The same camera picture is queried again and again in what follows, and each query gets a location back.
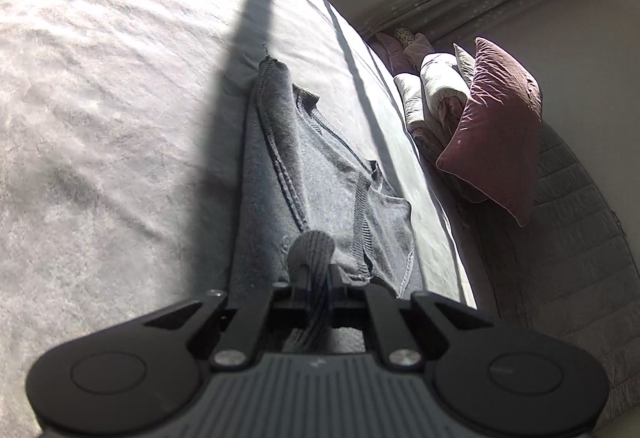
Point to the leopard print item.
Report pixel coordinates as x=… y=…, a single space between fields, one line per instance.
x=404 y=35

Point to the maroon pillow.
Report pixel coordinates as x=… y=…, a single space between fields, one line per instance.
x=495 y=127

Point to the grey knit sweater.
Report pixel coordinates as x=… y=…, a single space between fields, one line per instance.
x=325 y=167

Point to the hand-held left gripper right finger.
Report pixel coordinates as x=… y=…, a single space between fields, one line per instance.
x=340 y=303

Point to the grey quilted headboard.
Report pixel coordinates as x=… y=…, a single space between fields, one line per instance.
x=575 y=243

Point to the folded quilt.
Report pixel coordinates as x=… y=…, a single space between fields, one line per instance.
x=435 y=87

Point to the pale grey pillow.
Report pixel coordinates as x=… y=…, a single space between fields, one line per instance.
x=462 y=56

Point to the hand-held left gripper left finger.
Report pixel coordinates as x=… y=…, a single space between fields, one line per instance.
x=300 y=295

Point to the pink cloth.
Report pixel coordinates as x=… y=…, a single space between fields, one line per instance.
x=395 y=52

